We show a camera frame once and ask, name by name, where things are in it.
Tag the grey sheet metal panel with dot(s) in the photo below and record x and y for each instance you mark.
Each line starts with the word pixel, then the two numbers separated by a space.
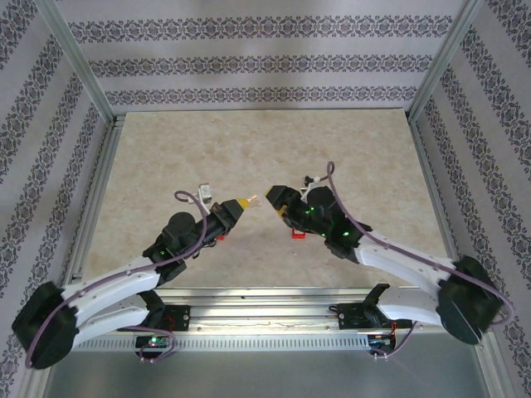
pixel 265 377

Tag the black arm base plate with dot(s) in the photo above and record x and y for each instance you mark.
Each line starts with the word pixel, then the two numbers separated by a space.
pixel 348 317
pixel 178 317

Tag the small controller circuit board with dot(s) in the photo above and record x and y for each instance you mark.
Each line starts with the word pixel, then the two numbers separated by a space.
pixel 153 342
pixel 381 341

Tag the aluminium frame corner post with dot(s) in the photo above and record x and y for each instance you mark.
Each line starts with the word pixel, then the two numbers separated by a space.
pixel 444 58
pixel 77 58

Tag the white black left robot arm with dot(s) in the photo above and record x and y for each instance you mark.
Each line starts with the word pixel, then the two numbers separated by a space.
pixel 116 286

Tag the aluminium table side rail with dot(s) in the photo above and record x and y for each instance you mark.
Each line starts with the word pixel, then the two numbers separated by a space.
pixel 97 174
pixel 435 186

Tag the aluminium arm base rail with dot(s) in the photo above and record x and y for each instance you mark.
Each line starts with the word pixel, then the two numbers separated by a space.
pixel 265 317

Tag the red padlock steel shackle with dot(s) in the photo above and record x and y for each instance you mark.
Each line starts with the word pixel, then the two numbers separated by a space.
pixel 298 234
pixel 220 237

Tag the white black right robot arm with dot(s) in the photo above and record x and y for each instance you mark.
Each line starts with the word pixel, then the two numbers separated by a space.
pixel 398 261

